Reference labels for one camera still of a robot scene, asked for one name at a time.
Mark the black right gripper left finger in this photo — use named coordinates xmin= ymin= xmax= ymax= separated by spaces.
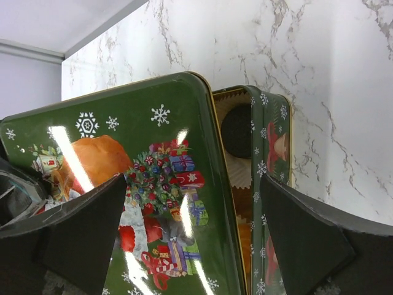
xmin=1 ymin=175 xmax=126 ymax=294

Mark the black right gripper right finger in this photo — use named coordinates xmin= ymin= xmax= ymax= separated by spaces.
xmin=260 ymin=175 xmax=392 ymax=294

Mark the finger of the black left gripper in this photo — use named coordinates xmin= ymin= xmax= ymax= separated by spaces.
xmin=1 ymin=149 xmax=49 ymax=227

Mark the gold tin lid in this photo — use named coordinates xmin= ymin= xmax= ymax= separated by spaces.
xmin=1 ymin=72 xmax=247 ymax=294

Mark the green christmas cookie tin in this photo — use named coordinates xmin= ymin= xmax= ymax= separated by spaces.
xmin=213 ymin=85 xmax=292 ymax=294

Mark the black round cookie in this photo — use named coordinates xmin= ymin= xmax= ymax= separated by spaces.
xmin=221 ymin=103 xmax=252 ymax=159

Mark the white paper cup top-right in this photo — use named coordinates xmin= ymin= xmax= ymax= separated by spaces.
xmin=214 ymin=90 xmax=252 ymax=189

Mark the left aluminium frame post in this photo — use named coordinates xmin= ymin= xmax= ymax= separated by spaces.
xmin=1 ymin=39 xmax=65 ymax=65

